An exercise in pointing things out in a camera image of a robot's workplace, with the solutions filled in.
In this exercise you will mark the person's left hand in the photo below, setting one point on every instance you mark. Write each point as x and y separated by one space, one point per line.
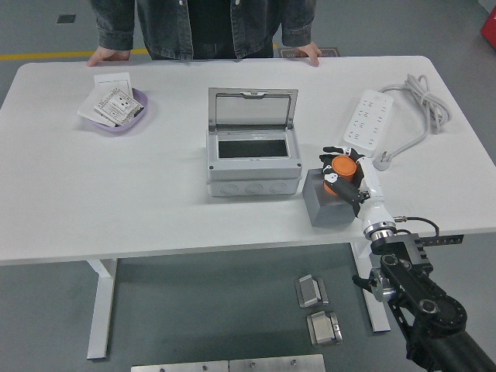
310 51

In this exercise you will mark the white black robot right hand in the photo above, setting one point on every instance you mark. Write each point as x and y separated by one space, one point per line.
374 209

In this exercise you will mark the person's right hand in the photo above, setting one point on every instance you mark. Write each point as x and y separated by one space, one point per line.
108 54

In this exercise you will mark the orange cylinder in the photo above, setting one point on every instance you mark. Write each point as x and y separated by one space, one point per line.
344 166

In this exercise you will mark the grey electrical box clear lid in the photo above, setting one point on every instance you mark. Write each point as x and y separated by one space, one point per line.
252 174

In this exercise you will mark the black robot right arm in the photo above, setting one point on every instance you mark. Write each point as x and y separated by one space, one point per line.
410 279

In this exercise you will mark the person's right forearm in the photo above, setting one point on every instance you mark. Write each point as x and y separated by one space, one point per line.
112 31

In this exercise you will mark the person's left forearm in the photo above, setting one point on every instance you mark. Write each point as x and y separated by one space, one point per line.
298 27

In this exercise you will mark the grey cube with round hole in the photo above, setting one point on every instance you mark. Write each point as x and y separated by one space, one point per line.
325 213

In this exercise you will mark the brown floor sign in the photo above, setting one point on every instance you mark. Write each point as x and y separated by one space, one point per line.
329 52

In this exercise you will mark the printed white socket panel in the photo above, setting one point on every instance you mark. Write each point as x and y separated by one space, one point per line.
118 104

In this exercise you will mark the black floor hatch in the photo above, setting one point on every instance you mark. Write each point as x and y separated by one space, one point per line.
66 18

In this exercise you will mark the purple tray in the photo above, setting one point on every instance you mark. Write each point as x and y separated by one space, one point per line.
142 101

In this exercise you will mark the yellow floor tape line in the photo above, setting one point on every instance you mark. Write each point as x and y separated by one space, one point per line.
38 56

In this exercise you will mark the black table control panel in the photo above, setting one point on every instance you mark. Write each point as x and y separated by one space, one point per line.
445 239

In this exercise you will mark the white power strip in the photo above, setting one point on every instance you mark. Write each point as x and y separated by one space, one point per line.
368 120

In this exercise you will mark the person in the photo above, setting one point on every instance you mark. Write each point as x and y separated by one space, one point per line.
213 23

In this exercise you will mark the small grey metal block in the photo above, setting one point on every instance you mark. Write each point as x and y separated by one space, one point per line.
310 290

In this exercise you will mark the white table leg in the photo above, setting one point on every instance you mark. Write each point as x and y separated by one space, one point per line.
379 323
101 310

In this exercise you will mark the large grey metal block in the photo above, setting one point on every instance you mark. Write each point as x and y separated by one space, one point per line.
323 329

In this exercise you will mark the red object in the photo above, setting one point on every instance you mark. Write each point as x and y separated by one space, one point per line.
489 27

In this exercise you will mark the tall metal plate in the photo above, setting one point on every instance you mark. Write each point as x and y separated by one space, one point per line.
277 363

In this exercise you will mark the long metal plate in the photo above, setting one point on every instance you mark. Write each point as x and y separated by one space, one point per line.
178 367

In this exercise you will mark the plain white switch panel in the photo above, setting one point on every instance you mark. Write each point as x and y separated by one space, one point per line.
112 79

